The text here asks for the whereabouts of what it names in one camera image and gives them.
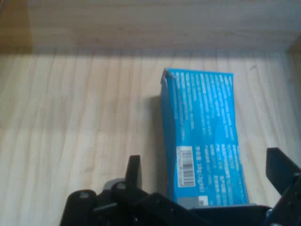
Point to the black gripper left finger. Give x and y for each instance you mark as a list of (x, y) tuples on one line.
[(131, 202)]

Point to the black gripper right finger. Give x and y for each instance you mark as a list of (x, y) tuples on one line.
[(279, 169)]

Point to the blue snack packet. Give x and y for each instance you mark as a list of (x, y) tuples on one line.
[(202, 131)]

